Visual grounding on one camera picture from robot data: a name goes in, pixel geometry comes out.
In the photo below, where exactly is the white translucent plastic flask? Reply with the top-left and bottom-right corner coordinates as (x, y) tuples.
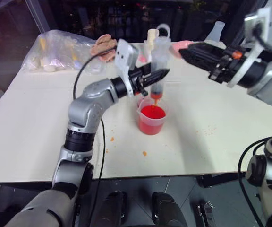
(206, 21), (227, 48)

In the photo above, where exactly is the large clear plastic syringe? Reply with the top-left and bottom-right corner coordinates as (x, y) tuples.
(149, 23), (172, 107)

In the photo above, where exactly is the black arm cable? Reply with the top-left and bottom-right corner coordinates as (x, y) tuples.
(73, 47), (118, 227)
(237, 21), (272, 227)

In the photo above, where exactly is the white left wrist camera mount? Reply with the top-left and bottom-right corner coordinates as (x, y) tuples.
(114, 39), (139, 96)

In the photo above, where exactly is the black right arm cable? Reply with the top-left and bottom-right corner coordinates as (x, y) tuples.
(237, 21), (272, 227)

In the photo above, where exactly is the dark rounded shape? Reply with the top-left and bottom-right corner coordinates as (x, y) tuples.
(97, 191), (128, 227)
(151, 192), (186, 227)

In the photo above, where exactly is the black table bracket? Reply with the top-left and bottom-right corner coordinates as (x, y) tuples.
(196, 173), (247, 189)

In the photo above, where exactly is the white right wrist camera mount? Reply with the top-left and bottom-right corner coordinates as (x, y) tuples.
(227, 7), (272, 88)

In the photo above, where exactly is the pinkish brown lumpy object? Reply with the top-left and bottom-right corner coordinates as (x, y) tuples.
(90, 34), (118, 62)

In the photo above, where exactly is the pink plastic dish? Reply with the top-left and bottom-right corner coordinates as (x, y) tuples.
(170, 40), (194, 58)

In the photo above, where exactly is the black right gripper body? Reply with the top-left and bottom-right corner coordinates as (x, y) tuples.
(208, 46), (247, 84)

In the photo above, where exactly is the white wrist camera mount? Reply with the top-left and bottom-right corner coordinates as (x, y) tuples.
(114, 39), (139, 96)
(227, 7), (272, 88)

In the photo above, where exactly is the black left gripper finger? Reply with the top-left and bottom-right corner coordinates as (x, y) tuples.
(143, 69), (170, 87)
(136, 62), (154, 74)

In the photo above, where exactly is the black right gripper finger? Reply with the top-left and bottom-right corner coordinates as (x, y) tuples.
(178, 48), (223, 72)
(185, 43), (226, 54)

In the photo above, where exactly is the clear cup with red liquid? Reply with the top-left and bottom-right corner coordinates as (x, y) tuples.
(136, 98), (169, 136)

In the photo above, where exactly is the black clamp under table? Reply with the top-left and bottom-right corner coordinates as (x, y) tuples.
(196, 202), (216, 227)

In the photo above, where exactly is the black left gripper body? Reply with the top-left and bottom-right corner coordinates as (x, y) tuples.
(127, 68), (149, 97)

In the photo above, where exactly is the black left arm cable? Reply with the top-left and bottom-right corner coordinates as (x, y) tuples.
(73, 47), (118, 227)

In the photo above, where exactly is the clear plastic bag with items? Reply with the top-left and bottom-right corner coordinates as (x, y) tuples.
(20, 30), (103, 76)

